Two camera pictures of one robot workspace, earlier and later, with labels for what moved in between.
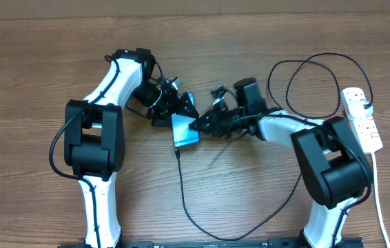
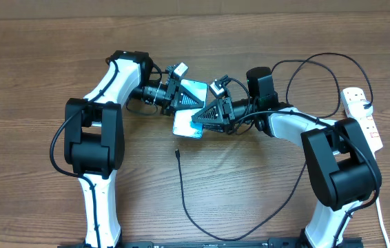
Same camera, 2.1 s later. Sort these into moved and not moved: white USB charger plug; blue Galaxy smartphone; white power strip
Moved: blue Galaxy smartphone
Not moved: white power strip; white USB charger plug
